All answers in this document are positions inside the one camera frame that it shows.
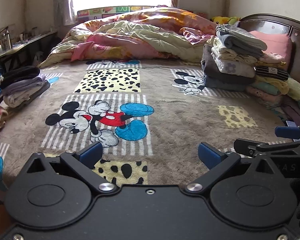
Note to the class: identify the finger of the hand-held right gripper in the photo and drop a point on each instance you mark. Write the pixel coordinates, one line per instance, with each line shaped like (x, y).
(287, 131)
(245, 147)

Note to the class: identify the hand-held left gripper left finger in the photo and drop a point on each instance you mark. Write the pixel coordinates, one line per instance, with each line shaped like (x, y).
(91, 153)

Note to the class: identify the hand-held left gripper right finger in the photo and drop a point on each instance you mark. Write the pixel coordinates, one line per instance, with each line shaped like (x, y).
(210, 155)

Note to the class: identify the tall stack of folded clothes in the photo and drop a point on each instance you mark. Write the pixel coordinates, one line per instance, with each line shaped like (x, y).
(227, 65)

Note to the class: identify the low stack of folded clothes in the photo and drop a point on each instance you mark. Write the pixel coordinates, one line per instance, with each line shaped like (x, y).
(25, 85)

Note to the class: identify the pink dotted folded cloth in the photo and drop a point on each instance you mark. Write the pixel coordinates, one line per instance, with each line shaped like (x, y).
(262, 95)

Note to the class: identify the cartoon mouse printed blanket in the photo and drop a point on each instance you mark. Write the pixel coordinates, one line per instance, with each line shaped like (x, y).
(180, 120)

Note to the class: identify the pale yellow folded cloth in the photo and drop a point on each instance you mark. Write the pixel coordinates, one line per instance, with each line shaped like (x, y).
(272, 85)

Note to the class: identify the black striped folded cloth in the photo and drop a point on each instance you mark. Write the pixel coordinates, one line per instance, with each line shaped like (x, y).
(272, 73)

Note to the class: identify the pink pillow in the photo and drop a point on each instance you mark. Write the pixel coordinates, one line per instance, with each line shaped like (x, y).
(275, 42)

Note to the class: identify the floral pink and yellow quilt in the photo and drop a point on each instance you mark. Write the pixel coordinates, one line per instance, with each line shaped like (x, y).
(130, 37)

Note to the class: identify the dark side table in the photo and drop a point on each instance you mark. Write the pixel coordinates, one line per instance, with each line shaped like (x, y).
(27, 45)

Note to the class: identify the yellow plush toy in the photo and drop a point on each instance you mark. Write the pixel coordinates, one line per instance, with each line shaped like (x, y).
(221, 20)

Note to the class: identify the assorted small bottles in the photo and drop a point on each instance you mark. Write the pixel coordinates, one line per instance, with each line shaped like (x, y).
(30, 35)

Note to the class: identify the clear glass container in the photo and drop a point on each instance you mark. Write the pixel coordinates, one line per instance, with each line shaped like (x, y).
(5, 40)

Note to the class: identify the pale patterned curtain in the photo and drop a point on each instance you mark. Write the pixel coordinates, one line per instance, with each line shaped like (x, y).
(63, 2)

